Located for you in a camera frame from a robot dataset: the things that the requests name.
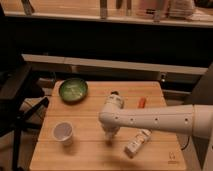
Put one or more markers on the black chair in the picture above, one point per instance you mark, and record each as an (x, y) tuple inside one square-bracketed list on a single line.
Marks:
[(16, 84)]

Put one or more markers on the orange carrot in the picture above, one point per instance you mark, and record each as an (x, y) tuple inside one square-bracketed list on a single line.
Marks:
[(142, 102)]

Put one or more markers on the green ceramic bowl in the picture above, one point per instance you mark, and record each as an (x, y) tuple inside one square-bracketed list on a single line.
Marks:
[(73, 90)]

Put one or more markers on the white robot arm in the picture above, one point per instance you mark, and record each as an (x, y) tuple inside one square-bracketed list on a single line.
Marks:
[(196, 120)]

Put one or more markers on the white paper cup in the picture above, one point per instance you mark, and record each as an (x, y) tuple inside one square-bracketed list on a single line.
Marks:
[(63, 133)]

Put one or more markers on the white sponge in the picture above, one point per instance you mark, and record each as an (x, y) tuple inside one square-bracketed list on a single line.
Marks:
[(109, 137)]

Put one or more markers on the white plastic bottle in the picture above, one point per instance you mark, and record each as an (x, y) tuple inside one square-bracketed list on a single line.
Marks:
[(134, 145)]

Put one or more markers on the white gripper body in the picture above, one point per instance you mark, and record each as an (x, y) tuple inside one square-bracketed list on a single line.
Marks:
[(110, 133)]

